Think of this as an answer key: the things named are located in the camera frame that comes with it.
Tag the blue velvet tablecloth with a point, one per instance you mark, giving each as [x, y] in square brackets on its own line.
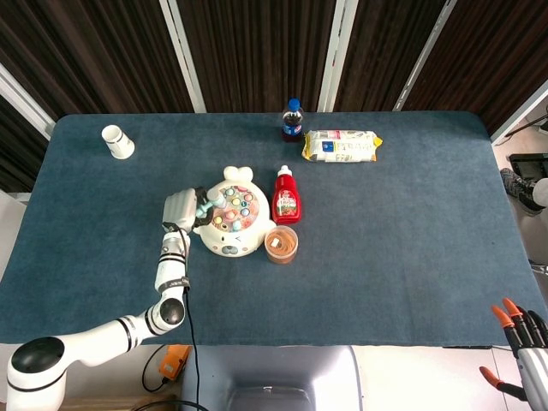
[385, 257]

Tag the white whale whack toy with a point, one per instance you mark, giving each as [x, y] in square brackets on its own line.
[240, 240]

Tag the grey black sneaker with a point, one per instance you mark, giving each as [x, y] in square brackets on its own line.
[520, 190]

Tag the dark brown pleated curtain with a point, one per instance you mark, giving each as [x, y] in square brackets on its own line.
[265, 51]

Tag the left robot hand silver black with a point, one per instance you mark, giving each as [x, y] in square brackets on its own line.
[177, 210]

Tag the white paper cup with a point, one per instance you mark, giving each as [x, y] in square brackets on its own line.
[119, 145]

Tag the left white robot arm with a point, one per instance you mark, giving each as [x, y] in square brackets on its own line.
[171, 265]

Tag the orange device on floor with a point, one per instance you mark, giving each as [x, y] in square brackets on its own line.
[174, 364]

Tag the red ketchup squeeze bottle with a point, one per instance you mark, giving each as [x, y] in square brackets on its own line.
[287, 205]

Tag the Pepsi cola bottle blue cap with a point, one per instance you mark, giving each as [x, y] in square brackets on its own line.
[293, 126]

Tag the white yellow snack package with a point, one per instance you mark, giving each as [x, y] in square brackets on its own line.
[342, 147]

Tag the black flat case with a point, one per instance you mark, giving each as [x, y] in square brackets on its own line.
[531, 164]

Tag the white partition post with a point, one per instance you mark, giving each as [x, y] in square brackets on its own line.
[184, 55]
[338, 55]
[520, 113]
[21, 100]
[424, 55]

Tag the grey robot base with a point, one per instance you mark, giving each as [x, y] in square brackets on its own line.
[274, 372]

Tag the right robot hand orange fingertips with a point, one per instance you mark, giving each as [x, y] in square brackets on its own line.
[535, 377]

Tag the mint green toy hammer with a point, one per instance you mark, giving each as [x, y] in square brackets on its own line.
[215, 200]

